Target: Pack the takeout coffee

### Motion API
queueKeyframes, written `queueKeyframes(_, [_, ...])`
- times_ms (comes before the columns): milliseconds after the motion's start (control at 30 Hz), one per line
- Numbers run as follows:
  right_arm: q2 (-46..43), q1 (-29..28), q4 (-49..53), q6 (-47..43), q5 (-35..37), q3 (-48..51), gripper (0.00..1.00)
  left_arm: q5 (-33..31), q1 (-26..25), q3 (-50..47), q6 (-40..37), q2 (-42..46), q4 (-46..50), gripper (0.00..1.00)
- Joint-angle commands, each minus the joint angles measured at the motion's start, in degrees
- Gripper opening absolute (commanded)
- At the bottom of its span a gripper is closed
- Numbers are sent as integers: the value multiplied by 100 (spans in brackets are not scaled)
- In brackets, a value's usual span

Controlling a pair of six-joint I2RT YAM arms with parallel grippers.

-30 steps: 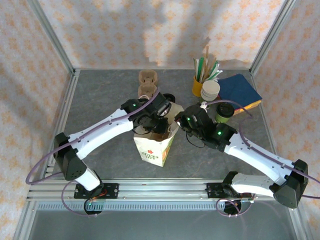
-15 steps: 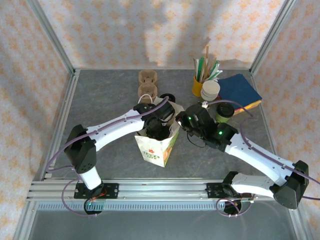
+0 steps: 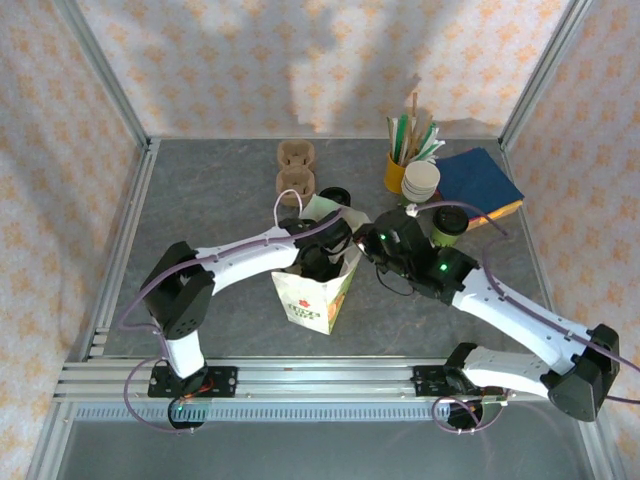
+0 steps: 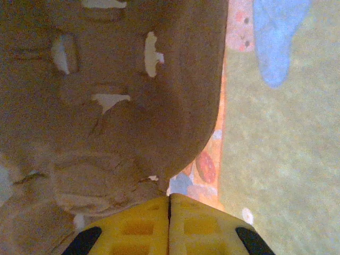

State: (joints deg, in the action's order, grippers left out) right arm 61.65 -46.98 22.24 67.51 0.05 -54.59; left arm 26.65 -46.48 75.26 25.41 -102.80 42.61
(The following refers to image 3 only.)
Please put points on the black plastic cup lid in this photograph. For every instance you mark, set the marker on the black plastic cup lid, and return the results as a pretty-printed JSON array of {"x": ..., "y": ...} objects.
[{"x": 451, "y": 220}]

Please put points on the white paper takeout bag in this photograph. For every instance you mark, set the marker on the white paper takeout bag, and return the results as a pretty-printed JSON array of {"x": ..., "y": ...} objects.
[{"x": 310, "y": 305}]

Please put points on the stack of coloured napkins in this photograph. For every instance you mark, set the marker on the stack of coloured napkins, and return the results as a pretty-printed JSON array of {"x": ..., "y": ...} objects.
[{"x": 475, "y": 180}]

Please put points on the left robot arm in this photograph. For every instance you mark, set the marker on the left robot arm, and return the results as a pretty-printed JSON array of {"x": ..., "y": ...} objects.
[{"x": 240, "y": 255}]

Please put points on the stack of black lids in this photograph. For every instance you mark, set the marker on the stack of black lids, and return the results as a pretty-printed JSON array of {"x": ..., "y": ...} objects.
[{"x": 336, "y": 195}]

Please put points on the yellow holder cup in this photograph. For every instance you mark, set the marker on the yellow holder cup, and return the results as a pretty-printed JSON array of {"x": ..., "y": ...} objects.
[{"x": 394, "y": 175}]

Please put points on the stack of paper cups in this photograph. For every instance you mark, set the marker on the stack of paper cups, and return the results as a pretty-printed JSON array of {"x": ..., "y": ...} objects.
[{"x": 421, "y": 180}]

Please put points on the stack of pulp cup carriers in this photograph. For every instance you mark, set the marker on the stack of pulp cup carriers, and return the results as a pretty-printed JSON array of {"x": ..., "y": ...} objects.
[{"x": 295, "y": 165}]

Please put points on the colourful paper napkin stack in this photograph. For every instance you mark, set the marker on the colourful paper napkin stack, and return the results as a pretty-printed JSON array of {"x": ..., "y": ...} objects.
[{"x": 500, "y": 212}]

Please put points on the green wrapped straw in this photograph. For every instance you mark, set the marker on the green wrapped straw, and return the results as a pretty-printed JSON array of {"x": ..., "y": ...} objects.
[
  {"x": 429, "y": 140},
  {"x": 393, "y": 137},
  {"x": 403, "y": 137}
]

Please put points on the white wrapped straw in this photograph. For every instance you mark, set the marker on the white wrapped straw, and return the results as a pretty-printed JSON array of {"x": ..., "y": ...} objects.
[{"x": 434, "y": 149}]

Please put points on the wooden stir stick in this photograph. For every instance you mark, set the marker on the wooden stir stick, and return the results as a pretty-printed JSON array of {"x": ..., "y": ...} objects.
[
  {"x": 414, "y": 125},
  {"x": 426, "y": 132}
]

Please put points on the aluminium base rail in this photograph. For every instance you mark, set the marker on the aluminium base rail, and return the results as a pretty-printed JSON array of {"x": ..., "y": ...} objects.
[{"x": 325, "y": 377}]

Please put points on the aluminium side rail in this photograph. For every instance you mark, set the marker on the aluminium side rail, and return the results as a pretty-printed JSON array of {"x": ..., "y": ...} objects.
[{"x": 134, "y": 200}]

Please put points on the aluminium frame post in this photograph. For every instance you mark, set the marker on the aluminium frame post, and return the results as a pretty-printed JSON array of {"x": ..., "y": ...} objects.
[
  {"x": 602, "y": 450},
  {"x": 545, "y": 70},
  {"x": 50, "y": 440},
  {"x": 103, "y": 70}
]

